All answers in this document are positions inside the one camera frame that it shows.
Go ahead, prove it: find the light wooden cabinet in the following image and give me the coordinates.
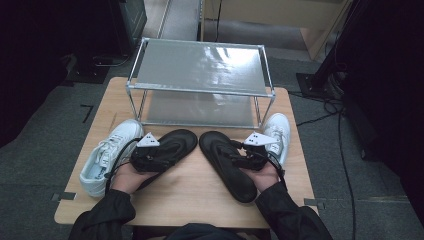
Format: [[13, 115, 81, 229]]
[[199, 0, 354, 61]]

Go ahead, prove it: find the person's left hand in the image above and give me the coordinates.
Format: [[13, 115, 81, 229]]
[[111, 163, 158, 195]]

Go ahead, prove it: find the white sneaker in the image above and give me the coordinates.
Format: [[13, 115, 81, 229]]
[[79, 118, 145, 198], [263, 112, 292, 168]]

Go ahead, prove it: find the person's right hand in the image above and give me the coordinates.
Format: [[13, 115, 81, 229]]
[[239, 162, 281, 193]]

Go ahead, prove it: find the black metal stand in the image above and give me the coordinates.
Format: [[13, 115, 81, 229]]
[[295, 0, 371, 101]]

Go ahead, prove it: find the dark cabinet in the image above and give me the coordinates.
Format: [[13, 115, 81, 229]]
[[109, 0, 148, 58]]

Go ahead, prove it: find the person's dark clothing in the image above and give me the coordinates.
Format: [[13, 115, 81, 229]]
[[164, 223, 248, 240]]

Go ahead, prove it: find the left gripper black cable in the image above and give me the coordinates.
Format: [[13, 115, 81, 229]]
[[104, 138, 141, 194]]

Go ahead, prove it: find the long black floor cable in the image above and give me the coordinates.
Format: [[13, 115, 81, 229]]
[[337, 106, 358, 240]]

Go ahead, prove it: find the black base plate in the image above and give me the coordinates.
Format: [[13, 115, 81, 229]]
[[66, 54, 111, 84]]

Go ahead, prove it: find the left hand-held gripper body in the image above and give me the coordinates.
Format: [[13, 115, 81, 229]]
[[129, 131, 168, 173]]

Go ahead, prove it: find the black sandal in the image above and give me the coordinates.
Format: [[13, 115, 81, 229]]
[[136, 128, 199, 191], [198, 130, 258, 204]]

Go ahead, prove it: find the grey tape piece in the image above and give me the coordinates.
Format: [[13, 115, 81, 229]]
[[303, 197, 327, 210], [51, 191, 77, 202]]

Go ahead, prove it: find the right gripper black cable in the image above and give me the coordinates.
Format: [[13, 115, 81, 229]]
[[266, 151, 288, 188]]

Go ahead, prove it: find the short black floor cable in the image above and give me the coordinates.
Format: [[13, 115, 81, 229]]
[[295, 99, 342, 128]]

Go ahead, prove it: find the silver metal shoe rack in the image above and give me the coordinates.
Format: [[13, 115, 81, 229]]
[[125, 37, 277, 130]]

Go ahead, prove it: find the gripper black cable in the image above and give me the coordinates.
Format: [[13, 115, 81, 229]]
[[266, 151, 288, 188], [104, 138, 141, 194]]

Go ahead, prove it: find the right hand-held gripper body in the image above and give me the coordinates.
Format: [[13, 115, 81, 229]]
[[241, 131, 281, 172]]

